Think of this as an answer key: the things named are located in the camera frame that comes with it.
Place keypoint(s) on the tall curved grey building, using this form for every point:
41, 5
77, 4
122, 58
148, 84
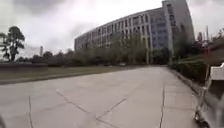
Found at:
156, 26

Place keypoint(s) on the tall dark tree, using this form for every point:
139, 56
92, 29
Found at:
13, 41

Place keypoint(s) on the row of trees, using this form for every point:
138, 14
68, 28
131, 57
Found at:
110, 55

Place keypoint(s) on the dark green hedge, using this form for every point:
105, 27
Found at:
190, 69

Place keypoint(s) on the grass strip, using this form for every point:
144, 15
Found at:
50, 72

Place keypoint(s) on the white vehicle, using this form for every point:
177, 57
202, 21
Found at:
213, 98

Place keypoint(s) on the grey concrete slab plaza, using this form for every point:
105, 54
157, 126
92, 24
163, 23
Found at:
110, 96

